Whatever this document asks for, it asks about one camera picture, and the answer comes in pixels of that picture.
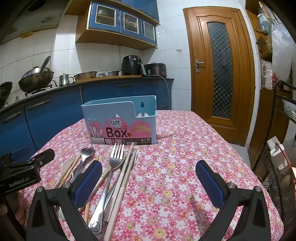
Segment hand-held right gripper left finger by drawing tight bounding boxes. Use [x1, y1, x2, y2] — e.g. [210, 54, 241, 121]
[26, 160, 103, 241]

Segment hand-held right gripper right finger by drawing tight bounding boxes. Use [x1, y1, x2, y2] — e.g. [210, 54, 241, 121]
[195, 160, 272, 241]

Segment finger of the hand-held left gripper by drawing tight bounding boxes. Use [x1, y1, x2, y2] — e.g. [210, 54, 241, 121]
[22, 148, 55, 167]
[10, 146, 30, 161]

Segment wooden chopsticks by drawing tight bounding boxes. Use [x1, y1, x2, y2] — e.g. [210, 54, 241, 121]
[107, 151, 138, 241]

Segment light blue chopstick box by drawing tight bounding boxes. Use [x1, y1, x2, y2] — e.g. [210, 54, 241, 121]
[81, 95, 158, 146]

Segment person's left hand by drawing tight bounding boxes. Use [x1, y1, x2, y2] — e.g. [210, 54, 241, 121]
[0, 192, 29, 230]

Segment blue base cabinet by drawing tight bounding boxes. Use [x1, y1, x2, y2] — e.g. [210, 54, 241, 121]
[0, 77, 174, 158]

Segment pink floral tablecloth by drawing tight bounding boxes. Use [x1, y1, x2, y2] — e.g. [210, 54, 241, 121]
[17, 110, 285, 241]

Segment gas stove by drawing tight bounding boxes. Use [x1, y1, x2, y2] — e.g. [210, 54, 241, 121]
[24, 85, 53, 97]

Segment dark frying pan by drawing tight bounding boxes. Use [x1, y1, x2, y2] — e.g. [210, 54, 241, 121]
[0, 81, 14, 102]

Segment steel wok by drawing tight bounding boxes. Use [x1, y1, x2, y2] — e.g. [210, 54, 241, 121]
[18, 66, 55, 93]

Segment steel kettle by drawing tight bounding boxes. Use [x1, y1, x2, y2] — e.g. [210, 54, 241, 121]
[52, 73, 75, 87]

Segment wooden door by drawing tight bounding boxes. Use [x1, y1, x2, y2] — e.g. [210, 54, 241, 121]
[183, 7, 256, 146]

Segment wooden shelf unit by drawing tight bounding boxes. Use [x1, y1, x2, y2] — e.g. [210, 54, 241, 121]
[245, 0, 292, 176]

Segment steel colander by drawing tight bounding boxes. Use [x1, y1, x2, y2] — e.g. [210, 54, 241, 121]
[73, 71, 98, 81]

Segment steel ladle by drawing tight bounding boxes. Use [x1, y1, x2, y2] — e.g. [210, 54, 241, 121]
[37, 55, 51, 78]

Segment wooden cutting board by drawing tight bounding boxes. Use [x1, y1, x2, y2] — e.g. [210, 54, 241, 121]
[75, 75, 141, 83]

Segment black air fryer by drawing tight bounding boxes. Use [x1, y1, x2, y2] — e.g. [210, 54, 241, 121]
[121, 55, 144, 76]

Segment dark rice cooker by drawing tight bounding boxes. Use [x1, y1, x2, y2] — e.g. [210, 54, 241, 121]
[144, 62, 166, 78]

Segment grey range hood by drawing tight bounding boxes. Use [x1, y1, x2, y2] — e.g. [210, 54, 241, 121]
[0, 0, 70, 45]

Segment white plastic bag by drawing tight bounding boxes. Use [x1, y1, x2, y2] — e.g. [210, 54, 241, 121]
[270, 22, 294, 77]

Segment black wire rack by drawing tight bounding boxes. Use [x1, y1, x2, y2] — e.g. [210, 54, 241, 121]
[253, 80, 296, 232]

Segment white power cord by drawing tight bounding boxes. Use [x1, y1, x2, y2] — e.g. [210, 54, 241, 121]
[159, 75, 173, 110]

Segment blue wall cabinet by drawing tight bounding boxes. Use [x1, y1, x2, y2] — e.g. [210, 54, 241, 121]
[75, 0, 160, 50]

